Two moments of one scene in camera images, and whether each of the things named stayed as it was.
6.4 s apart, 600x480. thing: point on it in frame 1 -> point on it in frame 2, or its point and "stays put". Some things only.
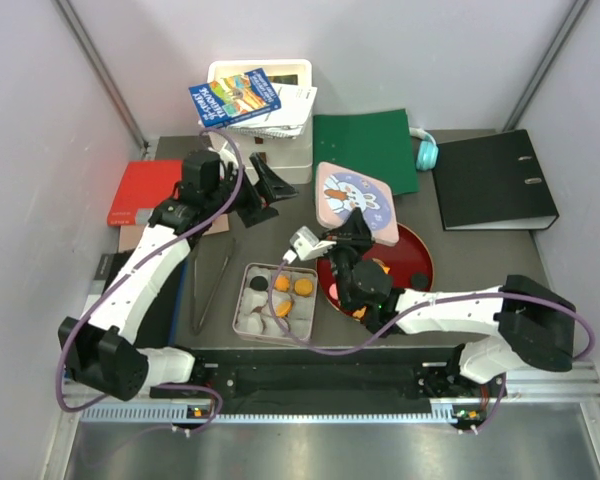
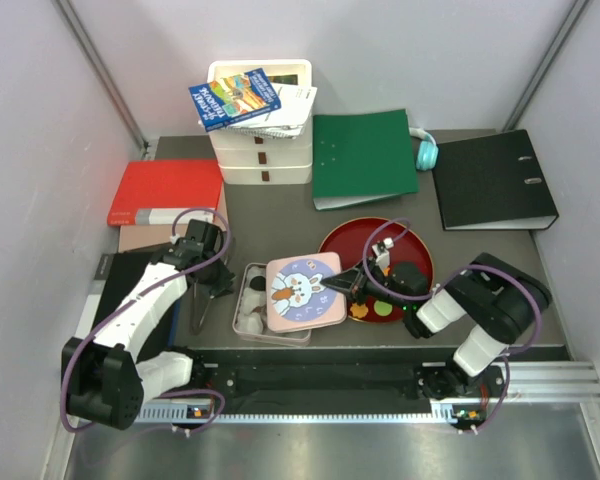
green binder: [378, 144] stays put
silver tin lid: [339, 191] -> [296, 298]
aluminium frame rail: [579, 383] stays put
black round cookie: [259, 283] stays put
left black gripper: [274, 188] -> [224, 284]
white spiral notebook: [290, 120] stays put
